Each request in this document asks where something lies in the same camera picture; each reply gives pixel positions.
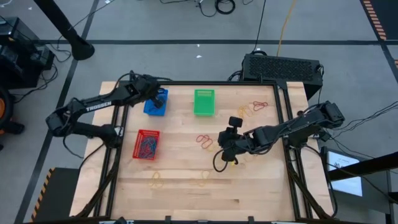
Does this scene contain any orange black wheeled device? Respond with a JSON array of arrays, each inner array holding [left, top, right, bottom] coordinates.
[[0, 85, 26, 152]]

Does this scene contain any black hazard striped mat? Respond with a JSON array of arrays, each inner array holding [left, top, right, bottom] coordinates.
[[30, 167, 81, 223], [360, 0, 398, 68]]

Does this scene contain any red plastic basket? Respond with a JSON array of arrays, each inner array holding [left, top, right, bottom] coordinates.
[[132, 129, 161, 161]]

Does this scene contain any black perforated computer box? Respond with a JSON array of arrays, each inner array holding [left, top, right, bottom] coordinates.
[[242, 53, 324, 100]]

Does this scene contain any black pole with base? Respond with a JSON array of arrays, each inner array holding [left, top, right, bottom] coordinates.
[[32, 0, 96, 62]]

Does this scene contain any black equipment cart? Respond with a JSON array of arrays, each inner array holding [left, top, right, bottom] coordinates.
[[0, 17, 56, 90]]

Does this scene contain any yellow power cable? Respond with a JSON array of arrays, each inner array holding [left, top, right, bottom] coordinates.
[[275, 0, 299, 57]]

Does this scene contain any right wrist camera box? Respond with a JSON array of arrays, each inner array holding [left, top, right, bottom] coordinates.
[[229, 116, 244, 129]]

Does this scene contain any black aluminium table frame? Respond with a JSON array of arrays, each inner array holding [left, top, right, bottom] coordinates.
[[70, 80, 340, 224]]

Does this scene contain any teal rubber band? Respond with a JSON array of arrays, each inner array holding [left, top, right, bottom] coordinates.
[[138, 136, 158, 158]]

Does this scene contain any black beam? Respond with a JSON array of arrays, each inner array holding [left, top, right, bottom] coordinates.
[[328, 151, 398, 182]]

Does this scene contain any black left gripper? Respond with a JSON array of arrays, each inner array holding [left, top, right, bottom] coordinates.
[[129, 74, 168, 110]]

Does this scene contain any coiled black cable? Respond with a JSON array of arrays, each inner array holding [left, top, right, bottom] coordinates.
[[215, 0, 236, 15]]

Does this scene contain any green plastic basket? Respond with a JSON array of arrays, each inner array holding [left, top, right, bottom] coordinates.
[[193, 88, 216, 117]]

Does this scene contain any thin black power cable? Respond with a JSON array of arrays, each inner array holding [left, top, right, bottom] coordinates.
[[254, 0, 267, 53]]

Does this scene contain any white screen monitor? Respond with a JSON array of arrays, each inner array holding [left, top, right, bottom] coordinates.
[[320, 146, 364, 198]]

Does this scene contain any red rubber band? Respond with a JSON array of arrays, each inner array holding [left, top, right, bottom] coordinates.
[[195, 134, 215, 151], [252, 100, 269, 112], [136, 134, 156, 159]]

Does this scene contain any blue plastic basket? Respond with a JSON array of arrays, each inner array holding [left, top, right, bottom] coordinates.
[[143, 88, 169, 117]]

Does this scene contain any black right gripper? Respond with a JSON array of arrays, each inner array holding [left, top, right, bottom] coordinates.
[[217, 128, 254, 163]]

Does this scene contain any black camera cable loop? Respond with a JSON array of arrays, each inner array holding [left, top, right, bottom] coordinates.
[[213, 148, 239, 173]]

